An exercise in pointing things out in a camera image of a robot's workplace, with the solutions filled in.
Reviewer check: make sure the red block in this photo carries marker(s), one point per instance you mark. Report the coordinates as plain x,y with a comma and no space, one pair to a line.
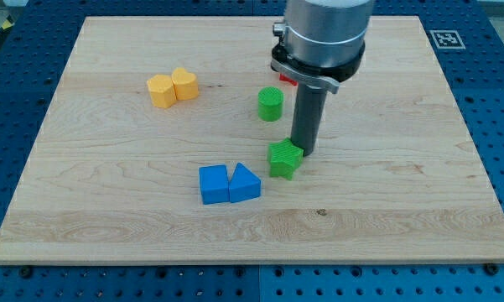
284,78

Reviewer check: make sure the blue triangle block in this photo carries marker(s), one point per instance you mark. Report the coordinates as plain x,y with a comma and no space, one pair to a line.
244,184

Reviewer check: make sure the blue square block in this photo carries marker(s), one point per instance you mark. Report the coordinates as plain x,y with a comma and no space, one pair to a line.
214,184

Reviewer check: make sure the green circle block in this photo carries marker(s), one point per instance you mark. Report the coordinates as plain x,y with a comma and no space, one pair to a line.
270,103

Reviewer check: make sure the yellow heart block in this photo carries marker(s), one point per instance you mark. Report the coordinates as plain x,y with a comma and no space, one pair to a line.
185,84

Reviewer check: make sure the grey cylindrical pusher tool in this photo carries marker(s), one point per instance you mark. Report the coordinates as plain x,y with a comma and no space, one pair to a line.
308,108

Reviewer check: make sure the green star block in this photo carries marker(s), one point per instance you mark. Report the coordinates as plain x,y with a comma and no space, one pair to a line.
284,158

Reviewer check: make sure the yellow pentagon block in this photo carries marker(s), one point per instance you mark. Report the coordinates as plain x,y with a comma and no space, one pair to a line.
161,91

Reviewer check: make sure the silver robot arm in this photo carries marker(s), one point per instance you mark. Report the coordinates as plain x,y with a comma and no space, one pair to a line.
321,42

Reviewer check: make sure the wooden board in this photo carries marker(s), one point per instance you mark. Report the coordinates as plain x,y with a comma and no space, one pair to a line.
114,180

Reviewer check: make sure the white fiducial marker tag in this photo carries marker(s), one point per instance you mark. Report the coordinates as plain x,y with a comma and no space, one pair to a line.
447,39

